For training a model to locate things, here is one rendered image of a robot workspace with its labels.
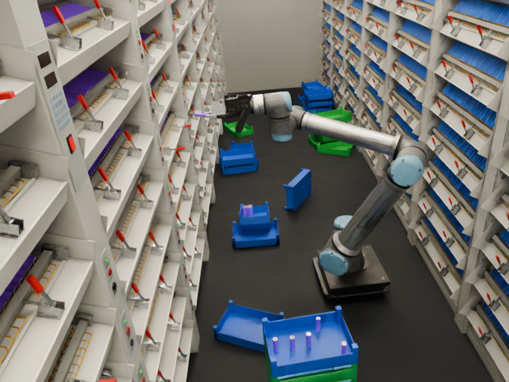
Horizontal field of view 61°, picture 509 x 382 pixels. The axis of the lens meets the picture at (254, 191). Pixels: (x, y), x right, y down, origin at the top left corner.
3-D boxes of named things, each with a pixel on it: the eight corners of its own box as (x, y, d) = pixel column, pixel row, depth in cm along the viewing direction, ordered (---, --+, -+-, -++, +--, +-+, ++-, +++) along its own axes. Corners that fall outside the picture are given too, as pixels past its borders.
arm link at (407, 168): (348, 261, 225) (436, 157, 176) (338, 283, 212) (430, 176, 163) (323, 245, 227) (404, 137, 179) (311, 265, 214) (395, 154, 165)
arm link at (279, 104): (293, 116, 187) (291, 93, 182) (265, 119, 187) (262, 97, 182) (291, 109, 195) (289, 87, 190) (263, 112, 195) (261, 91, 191)
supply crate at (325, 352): (339, 320, 166) (340, 305, 162) (357, 363, 149) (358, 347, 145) (263, 333, 164) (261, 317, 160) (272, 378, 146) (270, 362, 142)
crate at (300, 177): (311, 192, 332) (301, 191, 336) (310, 169, 322) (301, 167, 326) (293, 211, 310) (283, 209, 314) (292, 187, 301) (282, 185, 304)
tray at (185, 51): (192, 60, 277) (195, 38, 270) (180, 86, 224) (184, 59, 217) (160, 52, 274) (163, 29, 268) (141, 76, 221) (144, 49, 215)
